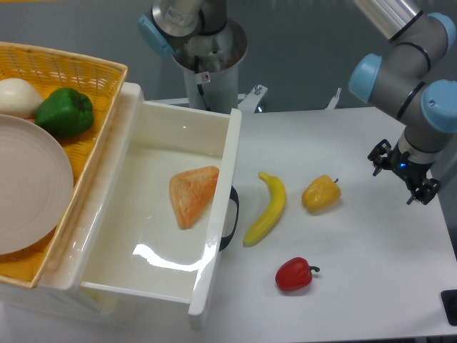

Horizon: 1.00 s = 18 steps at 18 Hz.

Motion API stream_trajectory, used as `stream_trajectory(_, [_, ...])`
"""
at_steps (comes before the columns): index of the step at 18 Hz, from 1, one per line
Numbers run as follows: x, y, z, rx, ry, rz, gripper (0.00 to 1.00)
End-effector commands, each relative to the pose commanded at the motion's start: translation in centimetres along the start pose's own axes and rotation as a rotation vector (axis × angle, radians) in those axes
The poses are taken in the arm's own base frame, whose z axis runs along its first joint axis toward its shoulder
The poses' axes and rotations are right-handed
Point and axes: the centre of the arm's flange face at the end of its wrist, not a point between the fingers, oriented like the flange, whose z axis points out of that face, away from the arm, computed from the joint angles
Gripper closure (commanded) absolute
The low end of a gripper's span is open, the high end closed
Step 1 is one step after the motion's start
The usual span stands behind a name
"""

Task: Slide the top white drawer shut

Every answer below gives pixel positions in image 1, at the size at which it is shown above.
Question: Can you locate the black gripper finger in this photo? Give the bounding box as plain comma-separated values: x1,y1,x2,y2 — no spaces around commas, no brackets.
406,171,440,205
368,139,392,177

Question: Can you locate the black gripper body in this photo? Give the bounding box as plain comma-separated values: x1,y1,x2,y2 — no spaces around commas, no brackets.
388,141,434,189

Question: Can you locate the black drawer handle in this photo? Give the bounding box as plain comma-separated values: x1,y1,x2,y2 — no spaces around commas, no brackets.
219,187,240,252

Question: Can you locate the white top drawer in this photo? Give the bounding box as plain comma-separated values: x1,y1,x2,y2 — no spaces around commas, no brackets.
79,100,243,331

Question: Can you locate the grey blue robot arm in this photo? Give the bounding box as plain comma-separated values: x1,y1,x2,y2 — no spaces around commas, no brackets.
138,1,456,204

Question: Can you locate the white drawer cabinet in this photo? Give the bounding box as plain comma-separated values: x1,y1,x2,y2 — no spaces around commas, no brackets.
1,83,144,322

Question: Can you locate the yellow bell pepper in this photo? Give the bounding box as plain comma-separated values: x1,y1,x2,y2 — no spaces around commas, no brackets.
301,174,341,213

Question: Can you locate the yellow banana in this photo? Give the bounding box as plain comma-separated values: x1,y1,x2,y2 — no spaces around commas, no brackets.
243,171,286,247

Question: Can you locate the black object at edge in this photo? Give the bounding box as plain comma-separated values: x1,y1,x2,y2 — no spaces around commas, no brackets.
441,289,457,327

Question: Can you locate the red bell pepper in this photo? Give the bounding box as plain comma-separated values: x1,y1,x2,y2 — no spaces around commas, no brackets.
275,257,320,292

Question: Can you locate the triangular toast bread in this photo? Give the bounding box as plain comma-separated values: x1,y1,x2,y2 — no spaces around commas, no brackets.
169,166,219,229

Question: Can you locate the yellow woven basket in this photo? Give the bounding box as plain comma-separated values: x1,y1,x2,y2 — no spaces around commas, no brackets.
1,42,128,289

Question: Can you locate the green bell pepper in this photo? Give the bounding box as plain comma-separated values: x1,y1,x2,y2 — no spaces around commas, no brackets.
35,87,94,138

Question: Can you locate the beige round plate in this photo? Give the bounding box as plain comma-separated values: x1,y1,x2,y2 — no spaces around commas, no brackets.
1,115,74,254

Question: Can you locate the white onion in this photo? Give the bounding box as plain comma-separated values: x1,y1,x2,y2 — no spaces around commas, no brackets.
1,78,44,119

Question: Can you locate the white table bracket right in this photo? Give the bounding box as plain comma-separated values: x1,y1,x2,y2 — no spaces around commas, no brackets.
325,87,342,110

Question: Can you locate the white table bracket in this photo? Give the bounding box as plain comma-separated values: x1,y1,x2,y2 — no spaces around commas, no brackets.
238,84,268,114
325,87,342,110

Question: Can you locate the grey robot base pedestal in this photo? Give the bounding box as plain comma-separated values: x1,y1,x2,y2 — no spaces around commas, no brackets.
173,19,247,114

